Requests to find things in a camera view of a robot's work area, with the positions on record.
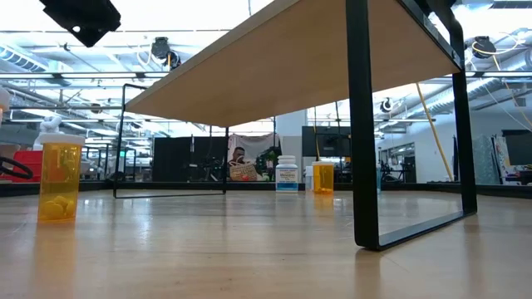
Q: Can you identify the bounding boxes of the red plastic crates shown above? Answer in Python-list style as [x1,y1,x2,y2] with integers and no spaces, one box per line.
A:
[0,149,43,184]

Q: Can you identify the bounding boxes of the black cable loop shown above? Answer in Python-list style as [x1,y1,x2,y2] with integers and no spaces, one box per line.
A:
[0,155,34,180]

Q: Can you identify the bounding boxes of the black wall screen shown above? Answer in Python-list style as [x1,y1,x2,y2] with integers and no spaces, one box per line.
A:
[302,125,352,158]

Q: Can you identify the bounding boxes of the person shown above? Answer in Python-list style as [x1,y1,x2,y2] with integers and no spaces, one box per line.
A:
[227,145,250,167]

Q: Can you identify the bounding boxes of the black monitor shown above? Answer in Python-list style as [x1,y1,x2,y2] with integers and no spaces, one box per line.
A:
[501,129,532,167]

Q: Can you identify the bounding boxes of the black partition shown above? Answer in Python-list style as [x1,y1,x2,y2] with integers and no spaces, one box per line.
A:
[152,135,229,183]

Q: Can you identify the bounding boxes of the green background plant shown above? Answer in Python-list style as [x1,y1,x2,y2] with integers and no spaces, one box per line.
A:
[255,145,283,182]

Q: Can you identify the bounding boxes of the white hanging cloth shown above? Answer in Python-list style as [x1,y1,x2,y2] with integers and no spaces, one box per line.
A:
[227,132,282,165]

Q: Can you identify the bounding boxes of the white bottle blue label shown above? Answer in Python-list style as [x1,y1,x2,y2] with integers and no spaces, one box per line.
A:
[275,154,299,194]

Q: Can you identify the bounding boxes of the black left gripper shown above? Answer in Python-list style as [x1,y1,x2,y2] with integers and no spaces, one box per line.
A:
[39,0,122,48]

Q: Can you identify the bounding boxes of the wooden shelf black metal legs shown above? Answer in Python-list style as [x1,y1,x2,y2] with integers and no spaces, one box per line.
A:
[112,0,479,252]

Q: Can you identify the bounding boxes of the black table frame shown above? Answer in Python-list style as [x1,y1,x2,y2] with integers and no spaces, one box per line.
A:
[0,180,532,199]

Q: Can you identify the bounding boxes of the woven basket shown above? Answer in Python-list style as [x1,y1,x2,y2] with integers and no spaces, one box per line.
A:
[229,160,259,183]

